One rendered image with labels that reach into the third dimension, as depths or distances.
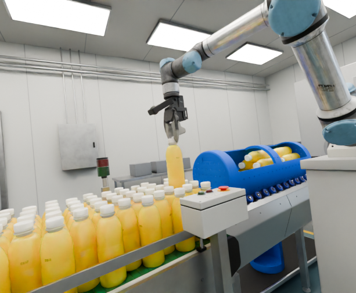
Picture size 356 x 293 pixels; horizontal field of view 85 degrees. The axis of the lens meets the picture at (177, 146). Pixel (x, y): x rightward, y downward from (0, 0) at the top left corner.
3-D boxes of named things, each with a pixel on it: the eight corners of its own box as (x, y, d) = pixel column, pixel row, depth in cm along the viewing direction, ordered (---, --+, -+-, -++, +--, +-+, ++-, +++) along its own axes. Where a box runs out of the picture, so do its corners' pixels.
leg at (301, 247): (312, 290, 160) (302, 213, 162) (308, 294, 156) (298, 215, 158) (304, 286, 164) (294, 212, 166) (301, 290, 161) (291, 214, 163)
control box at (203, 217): (249, 218, 64) (245, 187, 64) (204, 239, 53) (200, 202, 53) (226, 213, 72) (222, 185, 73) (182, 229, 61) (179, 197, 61)
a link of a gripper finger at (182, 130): (189, 139, 83) (184, 119, 85) (178, 140, 80) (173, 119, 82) (185, 142, 86) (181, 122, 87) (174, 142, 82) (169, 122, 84)
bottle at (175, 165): (166, 186, 85) (162, 145, 86) (180, 184, 88) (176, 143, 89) (173, 188, 79) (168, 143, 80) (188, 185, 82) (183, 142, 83)
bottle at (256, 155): (267, 161, 131) (250, 165, 121) (259, 155, 136) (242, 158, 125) (272, 153, 128) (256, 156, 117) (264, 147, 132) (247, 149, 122)
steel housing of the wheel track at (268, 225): (366, 190, 206) (362, 158, 207) (230, 292, 83) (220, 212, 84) (333, 188, 230) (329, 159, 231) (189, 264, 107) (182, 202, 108)
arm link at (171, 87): (167, 81, 81) (158, 88, 88) (168, 92, 81) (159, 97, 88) (182, 83, 85) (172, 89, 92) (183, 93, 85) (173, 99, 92)
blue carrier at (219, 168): (313, 179, 139) (310, 139, 139) (233, 211, 90) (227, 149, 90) (274, 176, 163) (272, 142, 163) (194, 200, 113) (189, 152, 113)
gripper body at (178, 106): (188, 120, 86) (185, 93, 86) (172, 120, 81) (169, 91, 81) (179, 123, 92) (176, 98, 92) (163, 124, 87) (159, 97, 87)
